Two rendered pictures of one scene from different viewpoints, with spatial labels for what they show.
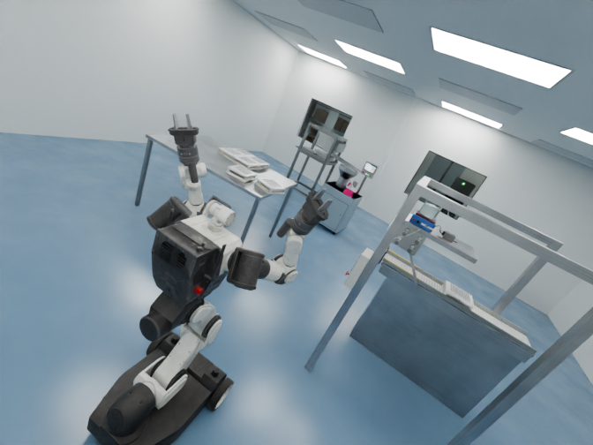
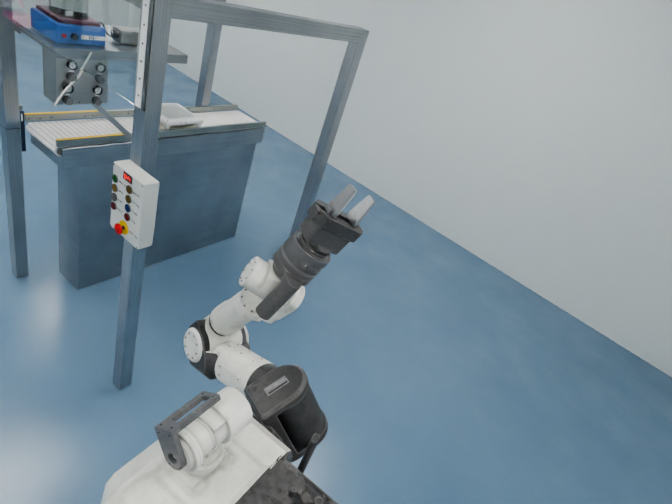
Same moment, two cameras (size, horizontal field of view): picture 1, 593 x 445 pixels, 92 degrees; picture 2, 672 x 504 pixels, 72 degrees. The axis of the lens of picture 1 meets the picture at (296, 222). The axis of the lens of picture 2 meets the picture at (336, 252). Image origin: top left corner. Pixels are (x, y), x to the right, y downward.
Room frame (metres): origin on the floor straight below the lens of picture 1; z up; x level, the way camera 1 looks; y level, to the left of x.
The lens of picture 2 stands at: (0.93, 0.70, 1.95)
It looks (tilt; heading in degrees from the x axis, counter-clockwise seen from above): 31 degrees down; 277
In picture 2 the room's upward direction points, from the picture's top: 21 degrees clockwise
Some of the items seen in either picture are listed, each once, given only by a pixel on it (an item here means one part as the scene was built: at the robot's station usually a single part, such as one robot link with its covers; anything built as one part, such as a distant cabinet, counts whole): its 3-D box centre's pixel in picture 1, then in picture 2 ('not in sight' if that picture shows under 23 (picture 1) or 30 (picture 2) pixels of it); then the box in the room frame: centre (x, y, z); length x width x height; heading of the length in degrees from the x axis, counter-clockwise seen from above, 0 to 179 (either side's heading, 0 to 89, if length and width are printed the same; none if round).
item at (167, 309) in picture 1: (176, 307); not in sight; (0.97, 0.33, 0.88); 0.28 x 0.13 x 0.18; 165
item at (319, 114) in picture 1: (324, 126); not in sight; (8.27, 0.40, 1.43); 1.32 x 0.01 x 1.11; 69
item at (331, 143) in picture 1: (320, 170); not in sight; (5.95, -0.01, 0.75); 1.43 x 1.06 x 1.50; 69
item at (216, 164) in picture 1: (228, 162); not in sight; (3.36, 1.05, 0.87); 1.50 x 1.10 x 0.04; 79
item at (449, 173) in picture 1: (443, 184); not in sight; (7.09, -2.76, 1.43); 1.38 x 0.01 x 1.16; 69
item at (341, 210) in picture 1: (334, 207); not in sight; (5.19, -0.54, 0.38); 0.63 x 0.57 x 0.76; 69
